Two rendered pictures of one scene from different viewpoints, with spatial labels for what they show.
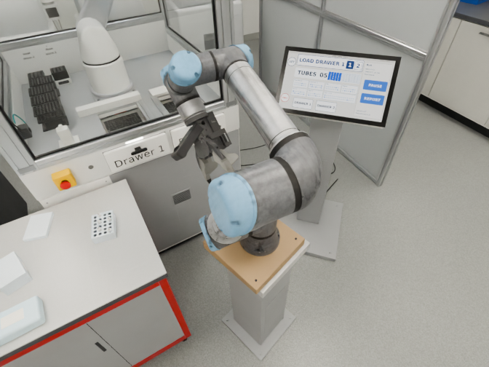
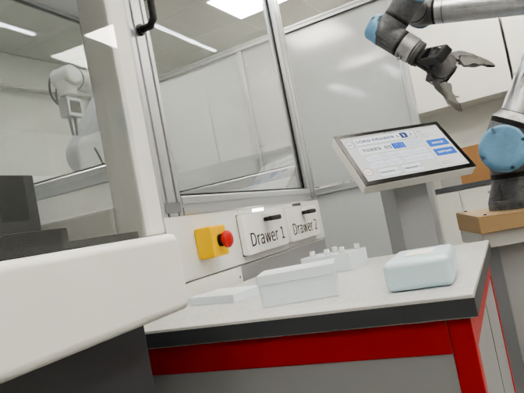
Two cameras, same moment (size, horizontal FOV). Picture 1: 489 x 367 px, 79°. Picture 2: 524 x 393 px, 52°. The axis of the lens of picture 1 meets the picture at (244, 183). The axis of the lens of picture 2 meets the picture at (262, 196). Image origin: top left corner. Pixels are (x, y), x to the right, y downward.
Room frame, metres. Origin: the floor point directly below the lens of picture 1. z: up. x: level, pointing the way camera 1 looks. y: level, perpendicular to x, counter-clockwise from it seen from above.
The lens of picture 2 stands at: (-0.15, 1.43, 0.89)
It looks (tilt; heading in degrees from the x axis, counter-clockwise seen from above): 3 degrees up; 323
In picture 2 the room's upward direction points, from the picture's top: 11 degrees counter-clockwise
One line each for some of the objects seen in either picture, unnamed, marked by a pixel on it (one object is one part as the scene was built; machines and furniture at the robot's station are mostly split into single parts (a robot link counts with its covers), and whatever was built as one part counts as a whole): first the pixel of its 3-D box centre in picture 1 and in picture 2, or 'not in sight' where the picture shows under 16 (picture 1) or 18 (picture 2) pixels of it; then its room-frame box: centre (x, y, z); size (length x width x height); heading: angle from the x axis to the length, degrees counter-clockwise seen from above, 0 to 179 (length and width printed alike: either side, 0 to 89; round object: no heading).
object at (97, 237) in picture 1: (103, 226); (334, 261); (0.76, 0.58, 0.78); 0.12 x 0.08 x 0.04; 18
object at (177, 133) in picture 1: (199, 131); (302, 222); (1.27, 0.22, 0.87); 0.29 x 0.02 x 0.11; 119
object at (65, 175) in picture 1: (64, 180); (213, 241); (0.94, 0.77, 0.88); 0.07 x 0.05 x 0.07; 119
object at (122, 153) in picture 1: (138, 152); (264, 230); (1.11, 0.49, 0.87); 0.29 x 0.02 x 0.11; 119
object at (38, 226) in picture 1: (38, 226); (226, 295); (0.78, 0.86, 0.77); 0.13 x 0.09 x 0.02; 12
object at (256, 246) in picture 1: (260, 231); (515, 189); (0.65, -0.05, 0.85); 0.15 x 0.15 x 0.10
